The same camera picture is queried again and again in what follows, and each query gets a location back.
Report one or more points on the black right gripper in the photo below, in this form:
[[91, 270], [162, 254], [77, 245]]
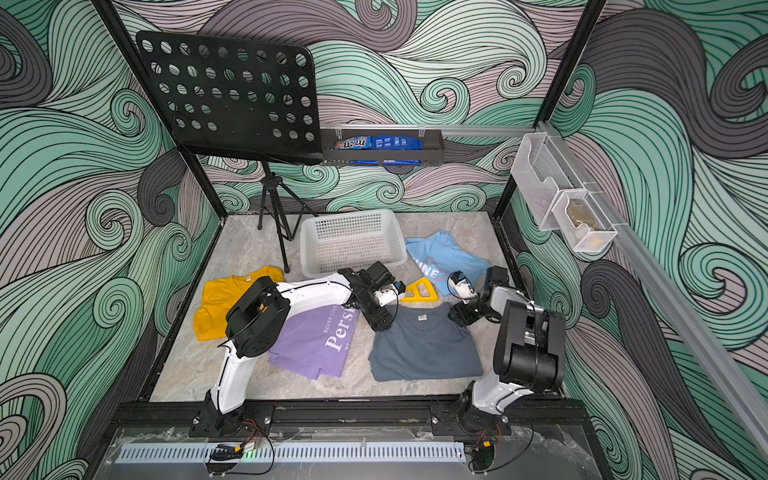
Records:
[[464, 306]]

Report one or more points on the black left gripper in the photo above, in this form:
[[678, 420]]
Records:
[[383, 322]]

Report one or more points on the grey t-shirt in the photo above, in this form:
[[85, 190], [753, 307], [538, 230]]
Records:
[[424, 344]]

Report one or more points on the purple Persist t-shirt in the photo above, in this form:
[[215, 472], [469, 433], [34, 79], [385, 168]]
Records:
[[315, 343]]

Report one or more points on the yellow t-shirt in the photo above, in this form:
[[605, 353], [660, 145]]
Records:
[[220, 295]]

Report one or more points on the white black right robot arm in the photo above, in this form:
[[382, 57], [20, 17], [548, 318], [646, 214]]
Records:
[[528, 356]]

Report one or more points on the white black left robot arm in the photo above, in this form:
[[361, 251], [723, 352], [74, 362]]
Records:
[[258, 317]]

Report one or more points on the white plastic basket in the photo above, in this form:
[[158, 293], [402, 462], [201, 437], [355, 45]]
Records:
[[354, 240]]

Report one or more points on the yellow triangle ruler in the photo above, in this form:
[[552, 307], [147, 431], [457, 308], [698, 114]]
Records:
[[420, 291]]

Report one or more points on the light blue t-shirt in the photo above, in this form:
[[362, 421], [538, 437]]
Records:
[[439, 255]]

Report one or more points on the M&M's candy bag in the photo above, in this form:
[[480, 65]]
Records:
[[354, 143]]

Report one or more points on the blue snack packet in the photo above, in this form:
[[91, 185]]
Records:
[[395, 142]]

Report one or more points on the black perforated music stand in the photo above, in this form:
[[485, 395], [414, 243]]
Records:
[[239, 98]]

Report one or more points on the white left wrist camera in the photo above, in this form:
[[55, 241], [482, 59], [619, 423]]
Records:
[[390, 294]]

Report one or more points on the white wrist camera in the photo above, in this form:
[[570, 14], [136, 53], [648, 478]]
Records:
[[460, 287], [390, 294]]

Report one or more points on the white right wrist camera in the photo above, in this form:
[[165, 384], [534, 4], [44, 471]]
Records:
[[460, 287]]

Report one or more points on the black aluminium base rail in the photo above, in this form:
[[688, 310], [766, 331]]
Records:
[[291, 416]]

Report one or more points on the white slotted cable duct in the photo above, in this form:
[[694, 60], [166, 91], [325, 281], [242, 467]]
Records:
[[299, 452]]

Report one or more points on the right electronics board with wires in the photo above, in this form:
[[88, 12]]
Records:
[[496, 453]]

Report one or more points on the electronics board with wires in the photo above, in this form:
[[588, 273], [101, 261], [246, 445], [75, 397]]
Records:
[[496, 453], [224, 458]]

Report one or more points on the small clear wall bin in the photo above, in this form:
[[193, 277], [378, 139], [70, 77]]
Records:
[[579, 223]]

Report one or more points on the clear plastic wall bin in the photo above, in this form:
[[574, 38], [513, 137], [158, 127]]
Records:
[[539, 177]]

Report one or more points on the left electronics board with wires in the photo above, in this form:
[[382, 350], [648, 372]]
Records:
[[224, 458]]

